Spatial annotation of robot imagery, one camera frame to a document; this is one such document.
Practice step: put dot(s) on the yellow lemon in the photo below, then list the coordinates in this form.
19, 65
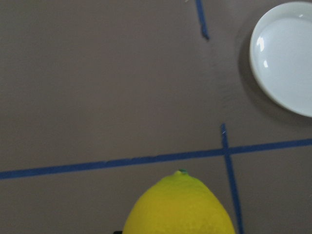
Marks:
178, 204

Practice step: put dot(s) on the white round plate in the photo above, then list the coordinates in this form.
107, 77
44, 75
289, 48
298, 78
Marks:
280, 55

